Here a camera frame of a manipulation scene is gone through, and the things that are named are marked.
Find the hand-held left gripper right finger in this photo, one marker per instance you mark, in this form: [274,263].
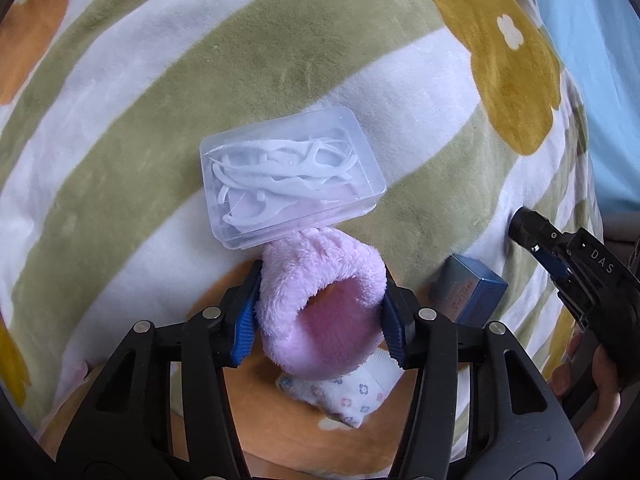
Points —
[392,329]

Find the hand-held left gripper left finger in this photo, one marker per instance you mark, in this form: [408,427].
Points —
[246,324]

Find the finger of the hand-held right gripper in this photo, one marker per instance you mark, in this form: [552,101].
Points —
[537,237]

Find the pink fluffy headband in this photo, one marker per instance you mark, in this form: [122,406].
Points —
[320,305]

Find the person's right hand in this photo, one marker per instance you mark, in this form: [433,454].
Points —
[585,385]

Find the white floral sock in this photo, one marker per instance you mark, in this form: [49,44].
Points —
[345,390]

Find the small blue box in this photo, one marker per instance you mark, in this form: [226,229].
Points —
[470,292]

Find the clear box of floss picks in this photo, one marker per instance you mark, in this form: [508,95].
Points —
[290,175]

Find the light blue sheet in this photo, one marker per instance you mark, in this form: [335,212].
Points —
[590,70]

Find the striped floral blanket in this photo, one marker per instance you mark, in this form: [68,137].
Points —
[250,85]

